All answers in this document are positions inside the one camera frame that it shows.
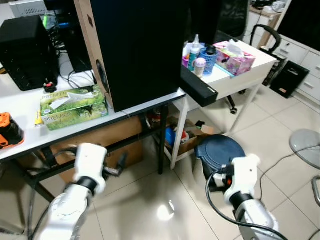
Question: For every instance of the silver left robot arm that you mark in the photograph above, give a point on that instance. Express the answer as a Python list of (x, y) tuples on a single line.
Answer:
[(65, 215)]

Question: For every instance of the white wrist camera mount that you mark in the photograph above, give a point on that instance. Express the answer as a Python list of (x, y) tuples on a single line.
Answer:
[(90, 162), (244, 175)]

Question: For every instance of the orange black tool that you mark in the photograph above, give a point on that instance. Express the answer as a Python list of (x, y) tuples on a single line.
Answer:
[(9, 131)]

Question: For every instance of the black flat device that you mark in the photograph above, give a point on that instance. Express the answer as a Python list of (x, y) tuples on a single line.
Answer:
[(290, 77)]

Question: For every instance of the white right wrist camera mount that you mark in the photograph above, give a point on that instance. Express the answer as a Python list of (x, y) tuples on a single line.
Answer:
[(244, 175)]

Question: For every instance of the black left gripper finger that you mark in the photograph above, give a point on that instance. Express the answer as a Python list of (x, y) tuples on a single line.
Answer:
[(123, 161)]

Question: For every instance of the long white desk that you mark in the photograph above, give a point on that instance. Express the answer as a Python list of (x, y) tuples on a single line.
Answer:
[(20, 105)]

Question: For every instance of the pink tissue box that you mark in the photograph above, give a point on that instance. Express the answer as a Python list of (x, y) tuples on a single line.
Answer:
[(235, 61)]

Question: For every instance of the small white pink bottle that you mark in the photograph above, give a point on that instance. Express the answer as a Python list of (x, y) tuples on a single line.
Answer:
[(200, 67)]

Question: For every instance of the black office chair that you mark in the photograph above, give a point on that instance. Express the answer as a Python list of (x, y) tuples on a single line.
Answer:
[(232, 17)]

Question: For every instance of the large brown cardboard box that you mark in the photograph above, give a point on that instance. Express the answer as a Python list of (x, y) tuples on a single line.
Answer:
[(100, 140)]

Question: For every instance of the open cardboard box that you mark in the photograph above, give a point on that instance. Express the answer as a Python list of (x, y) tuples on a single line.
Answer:
[(192, 137)]

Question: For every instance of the small white table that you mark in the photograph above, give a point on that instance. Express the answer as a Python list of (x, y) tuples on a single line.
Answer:
[(240, 80)]

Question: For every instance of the black red plug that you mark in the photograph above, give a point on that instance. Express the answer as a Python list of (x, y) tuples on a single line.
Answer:
[(49, 87)]

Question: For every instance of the grey round stool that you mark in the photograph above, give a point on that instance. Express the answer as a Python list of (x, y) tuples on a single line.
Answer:
[(306, 142)]

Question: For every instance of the grey white electronic box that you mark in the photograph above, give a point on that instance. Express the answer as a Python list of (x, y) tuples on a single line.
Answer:
[(27, 7)]

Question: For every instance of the white drawer cabinet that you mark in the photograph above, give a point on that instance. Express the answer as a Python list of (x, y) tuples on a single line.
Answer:
[(302, 60)]

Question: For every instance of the small yellow item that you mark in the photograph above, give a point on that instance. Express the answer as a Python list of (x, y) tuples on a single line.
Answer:
[(39, 120)]

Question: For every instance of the green tissue box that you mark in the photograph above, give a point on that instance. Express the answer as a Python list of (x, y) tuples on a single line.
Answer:
[(75, 110)]

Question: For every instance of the black computer component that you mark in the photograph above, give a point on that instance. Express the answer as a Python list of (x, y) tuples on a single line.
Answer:
[(274, 70)]

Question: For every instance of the black soundbar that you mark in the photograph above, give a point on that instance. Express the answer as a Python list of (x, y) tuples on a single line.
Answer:
[(199, 89)]

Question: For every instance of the large black wood-edged speaker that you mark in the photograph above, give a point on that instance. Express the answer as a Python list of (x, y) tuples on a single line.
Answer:
[(145, 50)]

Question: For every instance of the clear spray bottle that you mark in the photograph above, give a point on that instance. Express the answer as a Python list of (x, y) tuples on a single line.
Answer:
[(193, 52)]

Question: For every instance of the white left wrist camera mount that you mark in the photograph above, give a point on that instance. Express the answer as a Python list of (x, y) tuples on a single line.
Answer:
[(90, 162)]

